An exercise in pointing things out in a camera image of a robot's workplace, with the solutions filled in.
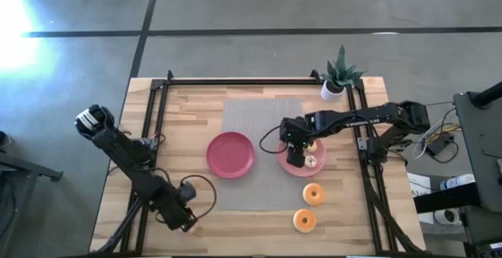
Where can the black stand leg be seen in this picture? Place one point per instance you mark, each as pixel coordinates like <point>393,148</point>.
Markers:
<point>23,164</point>

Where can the large chocolate iced donut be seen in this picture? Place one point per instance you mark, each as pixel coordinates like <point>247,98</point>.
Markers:
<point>298,220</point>

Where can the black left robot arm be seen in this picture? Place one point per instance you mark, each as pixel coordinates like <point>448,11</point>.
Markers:
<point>129,160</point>

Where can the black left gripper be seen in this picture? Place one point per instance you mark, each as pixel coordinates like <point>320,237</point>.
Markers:
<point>178,215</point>

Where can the large pink striped donut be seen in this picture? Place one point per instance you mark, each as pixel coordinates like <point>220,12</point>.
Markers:
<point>307,194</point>

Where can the dark red plate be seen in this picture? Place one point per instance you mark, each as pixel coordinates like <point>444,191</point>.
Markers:
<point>231,156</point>

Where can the white tape roll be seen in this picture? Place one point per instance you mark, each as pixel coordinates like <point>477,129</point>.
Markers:
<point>441,215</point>

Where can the black shelf bar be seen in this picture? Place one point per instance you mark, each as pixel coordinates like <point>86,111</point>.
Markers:
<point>447,202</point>

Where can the dark grey side cart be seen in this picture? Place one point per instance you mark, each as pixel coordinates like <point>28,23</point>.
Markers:
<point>482,144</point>

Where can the small yellow iced donut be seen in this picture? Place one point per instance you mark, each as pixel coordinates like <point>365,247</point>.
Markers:
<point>313,147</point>

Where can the black aluminium table frame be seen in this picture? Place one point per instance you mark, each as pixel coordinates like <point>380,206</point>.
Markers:
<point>235,81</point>

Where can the grey woven placemat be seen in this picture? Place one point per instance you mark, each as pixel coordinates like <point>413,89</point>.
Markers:
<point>263,117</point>

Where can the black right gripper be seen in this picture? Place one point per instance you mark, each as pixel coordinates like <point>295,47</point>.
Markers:
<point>296,134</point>

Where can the black pole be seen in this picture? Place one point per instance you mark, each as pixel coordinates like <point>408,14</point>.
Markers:
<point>488,94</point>

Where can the black power adapter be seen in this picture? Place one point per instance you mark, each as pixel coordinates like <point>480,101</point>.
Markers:
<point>439,145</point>

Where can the light pink plate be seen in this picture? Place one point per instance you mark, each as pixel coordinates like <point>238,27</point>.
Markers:
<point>315,169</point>

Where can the small white iced donut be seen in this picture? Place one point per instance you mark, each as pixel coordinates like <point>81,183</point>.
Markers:
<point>313,161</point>

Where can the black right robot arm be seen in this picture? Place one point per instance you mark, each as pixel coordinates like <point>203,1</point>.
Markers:
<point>353,118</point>

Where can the white bottle blue label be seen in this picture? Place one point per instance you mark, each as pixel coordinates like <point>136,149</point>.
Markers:
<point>457,181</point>

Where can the white paper sheet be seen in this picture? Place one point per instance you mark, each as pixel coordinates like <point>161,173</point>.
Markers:
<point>417,183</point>

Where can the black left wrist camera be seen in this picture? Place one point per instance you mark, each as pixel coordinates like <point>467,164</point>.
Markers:
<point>187,191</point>

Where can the green plant in white pot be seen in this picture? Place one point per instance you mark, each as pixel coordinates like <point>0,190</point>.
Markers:
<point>332,93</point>

